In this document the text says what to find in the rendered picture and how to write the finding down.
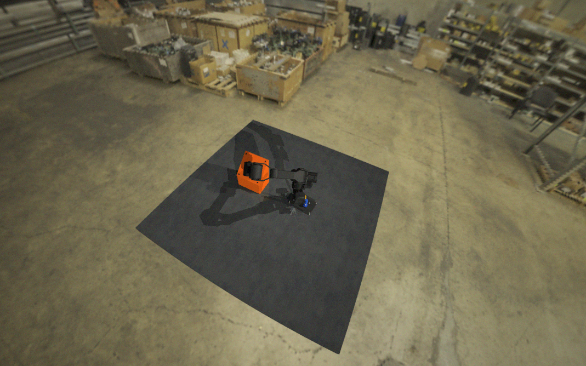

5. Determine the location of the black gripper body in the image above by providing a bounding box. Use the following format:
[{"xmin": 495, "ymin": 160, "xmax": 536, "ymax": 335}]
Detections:
[{"xmin": 292, "ymin": 181, "xmax": 305, "ymax": 201}]

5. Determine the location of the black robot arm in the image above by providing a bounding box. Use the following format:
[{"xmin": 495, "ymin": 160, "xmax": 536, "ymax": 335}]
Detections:
[{"xmin": 243, "ymin": 161, "xmax": 318, "ymax": 190}]

